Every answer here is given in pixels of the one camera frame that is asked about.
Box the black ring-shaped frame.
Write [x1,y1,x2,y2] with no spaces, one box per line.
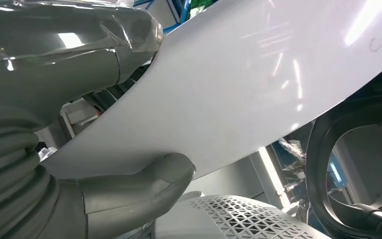
[305,96,382,239]

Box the perforated robot torso cover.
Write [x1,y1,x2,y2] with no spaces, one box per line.
[153,194,332,239]

